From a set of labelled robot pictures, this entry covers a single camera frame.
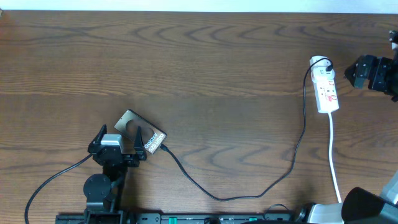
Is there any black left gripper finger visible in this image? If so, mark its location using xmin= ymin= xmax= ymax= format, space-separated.
xmin=90 ymin=124 xmax=107 ymax=146
xmin=134 ymin=126 xmax=146 ymax=154

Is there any black USB charging cable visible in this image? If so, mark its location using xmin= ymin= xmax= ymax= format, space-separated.
xmin=159 ymin=57 xmax=335 ymax=202

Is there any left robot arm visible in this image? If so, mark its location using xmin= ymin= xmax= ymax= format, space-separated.
xmin=83 ymin=125 xmax=147 ymax=224

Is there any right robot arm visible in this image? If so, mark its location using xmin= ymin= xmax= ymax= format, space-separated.
xmin=291 ymin=55 xmax=397 ymax=223

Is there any white power strip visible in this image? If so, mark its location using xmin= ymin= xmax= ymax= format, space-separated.
xmin=311 ymin=67 xmax=339 ymax=114

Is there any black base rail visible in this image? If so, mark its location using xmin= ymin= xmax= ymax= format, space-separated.
xmin=55 ymin=213 xmax=294 ymax=224

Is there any white power strip cord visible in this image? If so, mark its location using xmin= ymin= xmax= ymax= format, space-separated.
xmin=328 ymin=112 xmax=343 ymax=205

